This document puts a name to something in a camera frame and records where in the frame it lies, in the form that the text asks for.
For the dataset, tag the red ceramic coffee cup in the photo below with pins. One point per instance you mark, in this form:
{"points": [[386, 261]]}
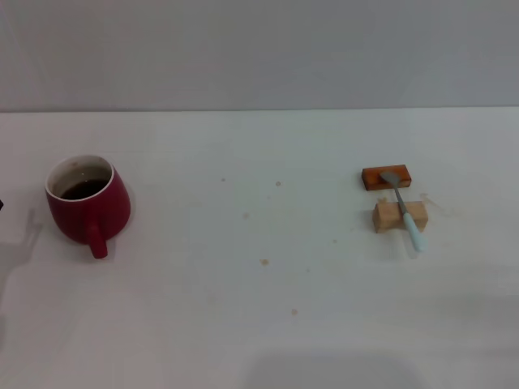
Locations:
{"points": [[105, 210]]}

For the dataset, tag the orange wooden block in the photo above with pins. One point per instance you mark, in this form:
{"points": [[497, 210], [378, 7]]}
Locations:
{"points": [[373, 178]]}

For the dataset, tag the light wooden bridge block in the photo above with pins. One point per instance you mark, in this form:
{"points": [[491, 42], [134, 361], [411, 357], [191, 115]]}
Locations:
{"points": [[385, 216]]}

